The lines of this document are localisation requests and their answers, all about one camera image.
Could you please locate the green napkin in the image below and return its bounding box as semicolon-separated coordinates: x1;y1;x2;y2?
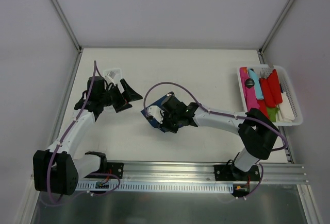
266;107;279;123

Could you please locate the large white basket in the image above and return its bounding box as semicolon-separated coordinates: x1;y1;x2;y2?
247;64;303;127

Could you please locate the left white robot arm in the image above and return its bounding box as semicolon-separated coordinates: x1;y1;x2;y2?
32;76;143;195

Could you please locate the left aluminium frame post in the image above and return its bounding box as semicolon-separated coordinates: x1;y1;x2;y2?
49;0;81;52

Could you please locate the red rolled napkin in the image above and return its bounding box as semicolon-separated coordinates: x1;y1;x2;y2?
267;69;283;105
257;78;276;117

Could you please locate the light blue rolled napkin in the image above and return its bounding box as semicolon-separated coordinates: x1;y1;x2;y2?
247;68;264;100

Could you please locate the white napkin stack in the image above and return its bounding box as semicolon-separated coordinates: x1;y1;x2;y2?
276;92;295;123

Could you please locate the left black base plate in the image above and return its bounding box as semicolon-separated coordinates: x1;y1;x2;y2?
105;162;124;179

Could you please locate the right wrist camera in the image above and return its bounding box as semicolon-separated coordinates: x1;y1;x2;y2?
146;105;163;124

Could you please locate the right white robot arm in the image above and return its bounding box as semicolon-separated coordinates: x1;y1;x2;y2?
148;95;278;181

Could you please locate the aluminium mounting rail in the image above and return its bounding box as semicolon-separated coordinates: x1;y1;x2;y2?
83;161;309;184

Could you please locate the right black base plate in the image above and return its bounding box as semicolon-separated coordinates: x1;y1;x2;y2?
213;164;261;182

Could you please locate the right aluminium frame post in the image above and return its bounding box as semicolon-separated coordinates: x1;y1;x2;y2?
259;0;296;55

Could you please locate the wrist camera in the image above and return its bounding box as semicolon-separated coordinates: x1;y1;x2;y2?
146;105;163;124
105;71;117;83

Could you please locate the white slotted cable duct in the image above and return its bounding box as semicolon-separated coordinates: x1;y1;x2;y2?
76;180;234;194

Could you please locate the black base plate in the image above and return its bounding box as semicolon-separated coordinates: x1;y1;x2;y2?
105;162;124;179
213;164;261;182

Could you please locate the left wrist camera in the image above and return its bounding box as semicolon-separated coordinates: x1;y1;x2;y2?
105;71;117;83

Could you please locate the blue paper napkin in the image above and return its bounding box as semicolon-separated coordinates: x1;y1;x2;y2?
141;91;177;129

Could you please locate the aluminium frame post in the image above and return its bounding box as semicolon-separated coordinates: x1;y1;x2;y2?
259;0;296;55
49;0;81;52

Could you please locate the small white utensil tray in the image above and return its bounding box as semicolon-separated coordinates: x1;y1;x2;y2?
103;68;122;84

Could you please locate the pink rolled napkin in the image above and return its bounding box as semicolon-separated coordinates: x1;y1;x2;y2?
239;67;260;111

